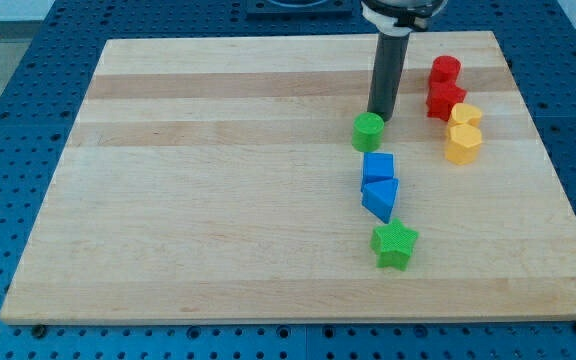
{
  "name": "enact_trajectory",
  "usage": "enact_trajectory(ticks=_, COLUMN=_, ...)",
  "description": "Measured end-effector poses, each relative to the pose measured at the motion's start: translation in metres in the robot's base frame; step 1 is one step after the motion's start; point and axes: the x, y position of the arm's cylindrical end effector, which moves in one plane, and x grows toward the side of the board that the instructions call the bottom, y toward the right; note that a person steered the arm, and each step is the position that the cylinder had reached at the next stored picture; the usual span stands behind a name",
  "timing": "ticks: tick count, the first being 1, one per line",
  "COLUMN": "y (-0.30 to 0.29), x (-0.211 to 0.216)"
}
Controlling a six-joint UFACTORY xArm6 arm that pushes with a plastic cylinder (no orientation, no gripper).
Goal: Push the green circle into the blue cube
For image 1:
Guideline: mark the light wooden board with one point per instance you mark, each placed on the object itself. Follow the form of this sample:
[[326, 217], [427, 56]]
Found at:
[[213, 181]]

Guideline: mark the green cylinder block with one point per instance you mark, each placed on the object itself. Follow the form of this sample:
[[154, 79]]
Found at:
[[367, 132]]

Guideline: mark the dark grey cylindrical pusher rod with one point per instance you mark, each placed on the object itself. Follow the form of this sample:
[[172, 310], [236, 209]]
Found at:
[[386, 75]]

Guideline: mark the red cylinder block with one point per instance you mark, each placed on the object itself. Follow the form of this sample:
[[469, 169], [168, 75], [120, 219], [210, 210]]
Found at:
[[445, 69]]

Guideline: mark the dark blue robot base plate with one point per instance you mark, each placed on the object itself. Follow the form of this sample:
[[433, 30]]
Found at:
[[297, 8]]

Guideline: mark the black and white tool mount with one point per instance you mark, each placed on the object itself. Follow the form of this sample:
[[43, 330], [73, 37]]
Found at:
[[401, 17]]

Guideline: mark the green star block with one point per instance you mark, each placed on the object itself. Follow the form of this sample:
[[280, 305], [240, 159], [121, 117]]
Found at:
[[393, 245]]

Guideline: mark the yellow hexagon block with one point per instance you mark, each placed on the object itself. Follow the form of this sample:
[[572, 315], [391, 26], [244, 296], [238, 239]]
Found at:
[[463, 143]]

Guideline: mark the blue triangle block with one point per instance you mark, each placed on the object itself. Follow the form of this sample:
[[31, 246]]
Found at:
[[380, 197]]

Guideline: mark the yellow heart block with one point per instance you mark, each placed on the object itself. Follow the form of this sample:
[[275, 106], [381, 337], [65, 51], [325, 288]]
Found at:
[[463, 113]]

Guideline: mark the blue cube block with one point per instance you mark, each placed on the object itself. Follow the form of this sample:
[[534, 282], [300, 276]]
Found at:
[[377, 167]]

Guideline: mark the red star block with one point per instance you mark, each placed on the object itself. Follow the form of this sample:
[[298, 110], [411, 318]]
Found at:
[[442, 97]]

